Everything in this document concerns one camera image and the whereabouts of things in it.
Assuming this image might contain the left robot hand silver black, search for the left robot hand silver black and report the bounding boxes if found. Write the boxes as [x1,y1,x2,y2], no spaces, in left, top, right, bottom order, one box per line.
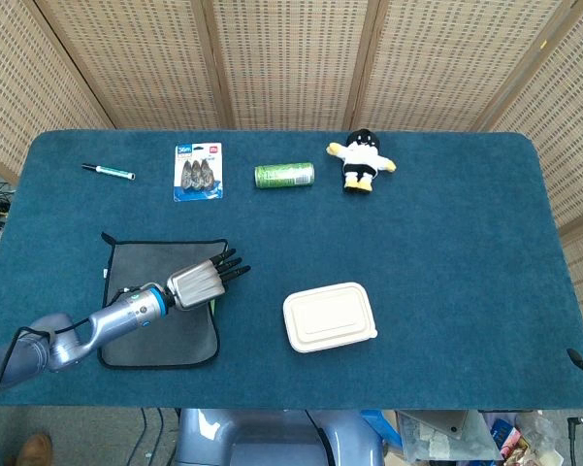
[166,249,252,311]

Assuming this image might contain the grey and green cloth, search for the grey and green cloth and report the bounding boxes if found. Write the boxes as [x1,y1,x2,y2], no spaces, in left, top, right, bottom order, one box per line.
[99,231,229,370]

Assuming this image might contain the colourful snack packets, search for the colourful snack packets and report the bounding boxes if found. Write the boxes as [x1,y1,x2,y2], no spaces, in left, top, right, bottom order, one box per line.
[489,416,533,461]

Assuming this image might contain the blue blister pack of hooks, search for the blue blister pack of hooks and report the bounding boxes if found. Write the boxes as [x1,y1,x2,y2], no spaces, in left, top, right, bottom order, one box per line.
[173,142,225,204]

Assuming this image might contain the white lidded food container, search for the white lidded food container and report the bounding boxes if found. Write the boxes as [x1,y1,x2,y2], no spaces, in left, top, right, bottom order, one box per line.
[282,282,379,354]

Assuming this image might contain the green drink can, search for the green drink can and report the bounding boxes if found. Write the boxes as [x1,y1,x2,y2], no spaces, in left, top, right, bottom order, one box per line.
[253,161,316,190]

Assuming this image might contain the marker pen green white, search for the marker pen green white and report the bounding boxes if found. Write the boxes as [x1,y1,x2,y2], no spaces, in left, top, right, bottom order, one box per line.
[81,163,137,182]

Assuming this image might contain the clear plastic storage bin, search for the clear plastic storage bin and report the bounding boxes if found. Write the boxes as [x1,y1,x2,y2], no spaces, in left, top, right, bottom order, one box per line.
[397,410,503,462]

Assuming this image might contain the blue grey robot torso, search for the blue grey robot torso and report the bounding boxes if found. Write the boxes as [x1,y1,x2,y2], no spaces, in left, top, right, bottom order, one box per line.
[174,408,387,466]

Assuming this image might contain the blue carpet table cover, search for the blue carpet table cover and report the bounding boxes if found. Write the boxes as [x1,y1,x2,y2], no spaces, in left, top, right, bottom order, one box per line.
[0,128,583,412]

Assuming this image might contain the penguin plush toy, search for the penguin plush toy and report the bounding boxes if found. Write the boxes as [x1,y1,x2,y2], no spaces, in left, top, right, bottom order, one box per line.
[325,127,398,195]

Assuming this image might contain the brown shoe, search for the brown shoe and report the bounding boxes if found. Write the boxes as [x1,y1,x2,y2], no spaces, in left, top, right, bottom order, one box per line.
[16,433,54,466]

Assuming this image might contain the bamboo folding screen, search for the bamboo folding screen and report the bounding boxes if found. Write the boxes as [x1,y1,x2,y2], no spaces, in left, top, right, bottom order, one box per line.
[0,0,583,297]

